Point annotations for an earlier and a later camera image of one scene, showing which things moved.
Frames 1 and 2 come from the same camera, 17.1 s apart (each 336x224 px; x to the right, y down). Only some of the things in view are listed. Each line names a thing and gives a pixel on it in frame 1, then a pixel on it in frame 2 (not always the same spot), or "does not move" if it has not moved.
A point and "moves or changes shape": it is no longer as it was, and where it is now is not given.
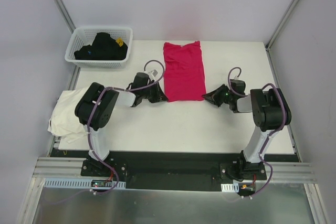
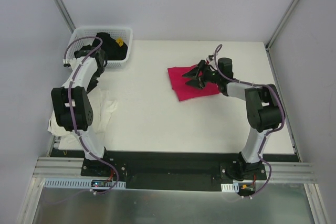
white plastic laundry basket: [85, 36] does not move
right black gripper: [220, 96] -> [205, 74]
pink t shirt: [184, 73] moves or changes shape
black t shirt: [105, 47] does not move
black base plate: [176, 171] does not move
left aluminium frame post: [59, 1] does not move
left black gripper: [155, 93] -> [102, 48]
